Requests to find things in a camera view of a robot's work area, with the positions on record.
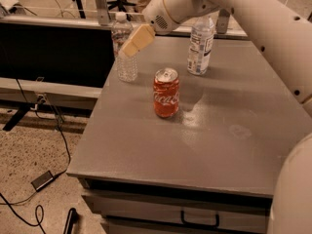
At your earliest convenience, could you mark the red Coca-Cola can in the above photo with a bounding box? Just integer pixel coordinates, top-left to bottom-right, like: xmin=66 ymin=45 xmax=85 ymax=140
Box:
xmin=153 ymin=67 xmax=179 ymax=118

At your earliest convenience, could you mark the black power adapter brick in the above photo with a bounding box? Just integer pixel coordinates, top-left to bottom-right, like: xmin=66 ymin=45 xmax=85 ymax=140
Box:
xmin=31 ymin=171 xmax=54 ymax=191

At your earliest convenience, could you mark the metal bracket post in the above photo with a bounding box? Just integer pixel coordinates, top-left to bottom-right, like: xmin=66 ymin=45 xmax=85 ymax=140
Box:
xmin=95 ymin=0 xmax=110 ymax=25
xmin=216 ymin=9 xmax=230 ymax=34

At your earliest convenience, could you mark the left metal bracket post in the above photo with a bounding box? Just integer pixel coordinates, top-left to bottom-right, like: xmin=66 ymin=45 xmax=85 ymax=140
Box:
xmin=95 ymin=0 xmax=110 ymax=25

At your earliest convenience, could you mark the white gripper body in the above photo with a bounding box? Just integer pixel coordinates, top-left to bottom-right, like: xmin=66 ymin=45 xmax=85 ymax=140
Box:
xmin=142 ymin=0 xmax=195 ymax=35

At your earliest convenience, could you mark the black object on floor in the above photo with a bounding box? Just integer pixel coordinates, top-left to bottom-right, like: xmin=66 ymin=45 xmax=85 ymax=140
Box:
xmin=63 ymin=208 xmax=79 ymax=234

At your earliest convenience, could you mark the right metal bracket post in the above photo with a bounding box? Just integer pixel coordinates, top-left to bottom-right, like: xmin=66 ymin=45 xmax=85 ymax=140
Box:
xmin=216 ymin=9 xmax=230 ymax=34

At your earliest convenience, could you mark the grey drawer with black handle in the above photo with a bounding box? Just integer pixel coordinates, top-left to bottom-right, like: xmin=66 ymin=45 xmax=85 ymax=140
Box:
xmin=82 ymin=190 xmax=268 ymax=234

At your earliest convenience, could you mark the clear ribbed water bottle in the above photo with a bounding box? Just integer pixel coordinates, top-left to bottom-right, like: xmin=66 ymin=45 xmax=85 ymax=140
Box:
xmin=111 ymin=12 xmax=137 ymax=82

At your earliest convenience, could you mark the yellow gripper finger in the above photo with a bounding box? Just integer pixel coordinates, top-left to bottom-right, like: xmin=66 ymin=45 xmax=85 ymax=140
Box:
xmin=118 ymin=23 xmax=155 ymax=58

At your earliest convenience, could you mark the white label water bottle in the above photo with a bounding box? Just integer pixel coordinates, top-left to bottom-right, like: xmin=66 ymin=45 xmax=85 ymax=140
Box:
xmin=187 ymin=16 xmax=215 ymax=75

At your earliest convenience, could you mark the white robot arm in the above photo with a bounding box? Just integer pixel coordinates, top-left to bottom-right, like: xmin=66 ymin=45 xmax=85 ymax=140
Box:
xmin=119 ymin=0 xmax=312 ymax=234

